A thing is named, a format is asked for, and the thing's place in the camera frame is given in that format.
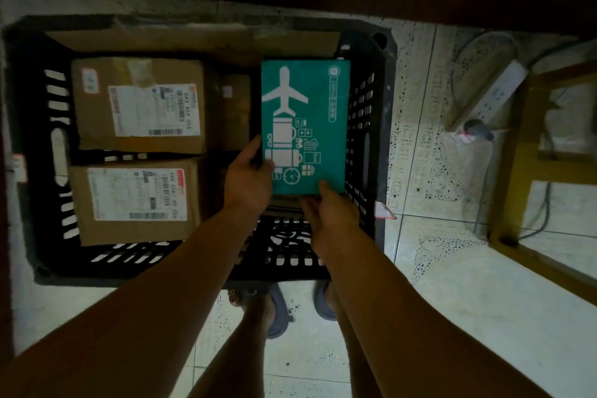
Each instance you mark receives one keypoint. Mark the flat brown cardboard sheet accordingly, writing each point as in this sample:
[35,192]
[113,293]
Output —
[186,41]

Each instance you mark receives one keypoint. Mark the white power strip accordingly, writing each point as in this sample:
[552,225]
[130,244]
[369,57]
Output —
[489,97]

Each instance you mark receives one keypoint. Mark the person's left forearm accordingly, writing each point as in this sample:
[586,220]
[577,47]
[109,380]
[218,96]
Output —
[135,299]

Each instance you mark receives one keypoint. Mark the person's left leg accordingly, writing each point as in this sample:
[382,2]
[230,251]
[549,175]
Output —
[242,341]

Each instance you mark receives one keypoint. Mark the grey slipper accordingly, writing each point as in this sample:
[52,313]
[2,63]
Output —
[324,302]
[279,313]

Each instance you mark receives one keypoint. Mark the wooden stool frame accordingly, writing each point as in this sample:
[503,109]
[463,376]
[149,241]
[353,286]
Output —
[527,155]

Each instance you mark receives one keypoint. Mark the small brown cardboard box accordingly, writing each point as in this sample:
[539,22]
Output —
[235,108]

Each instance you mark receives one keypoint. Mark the cardboard box with white label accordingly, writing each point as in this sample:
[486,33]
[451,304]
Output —
[140,104]
[135,199]

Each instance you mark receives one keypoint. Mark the person's right thumb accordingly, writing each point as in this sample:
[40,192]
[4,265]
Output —
[327,191]

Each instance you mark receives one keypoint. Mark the person's right hand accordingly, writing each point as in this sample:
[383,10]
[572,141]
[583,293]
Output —
[332,218]

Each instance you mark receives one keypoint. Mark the grey power plug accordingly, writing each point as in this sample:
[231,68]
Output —
[476,128]

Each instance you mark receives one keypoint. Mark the black plastic crate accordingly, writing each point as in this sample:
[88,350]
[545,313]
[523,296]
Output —
[364,132]

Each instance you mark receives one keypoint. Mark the person's left hand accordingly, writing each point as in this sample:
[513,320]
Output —
[245,183]

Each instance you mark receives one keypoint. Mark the grey left slipper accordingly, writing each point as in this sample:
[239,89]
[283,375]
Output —
[279,313]

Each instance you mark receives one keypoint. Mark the person's right forearm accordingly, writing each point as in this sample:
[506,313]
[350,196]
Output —
[410,318]

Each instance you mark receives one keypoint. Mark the grey right slipper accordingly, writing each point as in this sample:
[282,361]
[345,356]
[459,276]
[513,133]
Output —
[324,302]

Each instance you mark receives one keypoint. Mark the person's left thumb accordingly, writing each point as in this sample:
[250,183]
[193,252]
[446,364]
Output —
[267,168]

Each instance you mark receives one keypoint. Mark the teal printed parcel envelope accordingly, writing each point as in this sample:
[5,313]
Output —
[305,122]

